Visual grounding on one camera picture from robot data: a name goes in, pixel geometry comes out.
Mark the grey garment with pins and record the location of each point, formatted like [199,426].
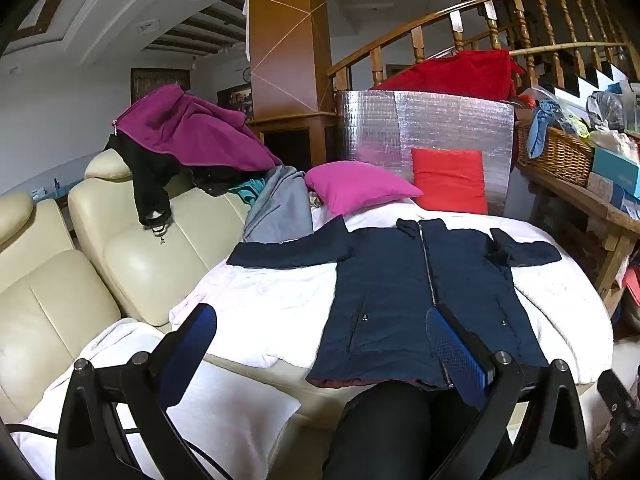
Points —
[280,205]

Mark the white plastic bag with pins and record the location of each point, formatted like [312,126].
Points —
[615,142]

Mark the magenta pillow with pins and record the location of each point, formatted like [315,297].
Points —
[360,185]

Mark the clear plastic bag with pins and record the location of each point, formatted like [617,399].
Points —
[605,110]

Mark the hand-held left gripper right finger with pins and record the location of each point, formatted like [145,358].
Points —
[452,355]

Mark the red bag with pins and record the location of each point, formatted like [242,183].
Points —
[632,285]

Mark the wicker basket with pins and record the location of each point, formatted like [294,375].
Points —
[560,155]

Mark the white cloth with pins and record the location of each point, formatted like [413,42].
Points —
[240,410]

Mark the yellow green plastic item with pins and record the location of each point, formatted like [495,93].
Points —
[579,125]

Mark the teal garment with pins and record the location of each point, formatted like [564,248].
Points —
[247,191]

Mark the wooden stair railing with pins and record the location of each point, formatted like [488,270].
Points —
[418,45]

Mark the wooden pillar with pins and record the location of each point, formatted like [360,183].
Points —
[285,35]

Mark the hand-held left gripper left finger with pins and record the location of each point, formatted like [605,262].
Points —
[192,345]

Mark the wooden side table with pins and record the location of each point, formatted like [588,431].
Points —
[575,195]

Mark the blue cloth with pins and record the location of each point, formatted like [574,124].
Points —
[539,130]

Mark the red pillow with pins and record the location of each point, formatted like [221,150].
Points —
[450,180]

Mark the dark display cabinet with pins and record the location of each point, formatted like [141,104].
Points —
[237,102]

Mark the cream leather sofa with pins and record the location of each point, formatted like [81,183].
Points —
[60,300]

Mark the silver foil insulation panel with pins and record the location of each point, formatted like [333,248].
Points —
[375,125]

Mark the red blanket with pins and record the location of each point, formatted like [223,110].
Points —
[450,75]

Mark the black garment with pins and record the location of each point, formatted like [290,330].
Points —
[150,175]

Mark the magenta fleece jacket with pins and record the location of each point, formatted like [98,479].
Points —
[200,130]

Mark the white hanging paper strip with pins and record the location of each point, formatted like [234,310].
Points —
[246,20]

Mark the navy blue zip jacket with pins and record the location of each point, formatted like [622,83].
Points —
[390,285]

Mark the white textured blanket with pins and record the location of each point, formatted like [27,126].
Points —
[280,300]

